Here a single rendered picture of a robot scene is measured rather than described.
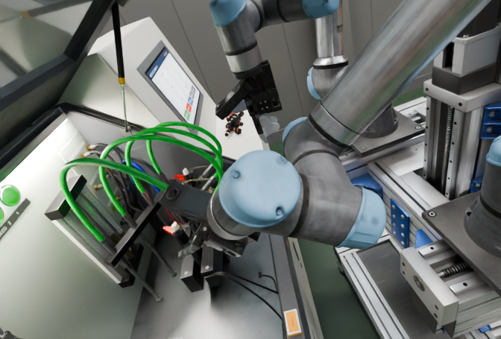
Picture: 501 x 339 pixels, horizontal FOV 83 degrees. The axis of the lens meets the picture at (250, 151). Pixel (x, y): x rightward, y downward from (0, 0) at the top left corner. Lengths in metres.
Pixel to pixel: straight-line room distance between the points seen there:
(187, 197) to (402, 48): 0.36
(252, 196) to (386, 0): 2.86
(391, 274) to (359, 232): 1.32
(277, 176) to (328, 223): 0.08
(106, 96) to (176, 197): 0.61
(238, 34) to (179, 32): 1.94
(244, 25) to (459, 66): 0.47
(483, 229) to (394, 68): 0.44
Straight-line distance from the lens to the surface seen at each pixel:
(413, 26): 0.39
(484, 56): 0.80
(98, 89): 1.02
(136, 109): 1.02
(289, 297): 0.79
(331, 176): 0.35
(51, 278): 0.87
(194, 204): 0.46
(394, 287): 1.62
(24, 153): 0.85
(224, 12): 0.62
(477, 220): 0.74
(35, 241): 0.85
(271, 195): 0.27
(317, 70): 1.01
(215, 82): 2.64
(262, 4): 0.68
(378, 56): 0.39
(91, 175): 1.04
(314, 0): 0.61
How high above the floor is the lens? 1.64
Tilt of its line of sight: 33 degrees down
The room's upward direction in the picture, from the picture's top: 21 degrees counter-clockwise
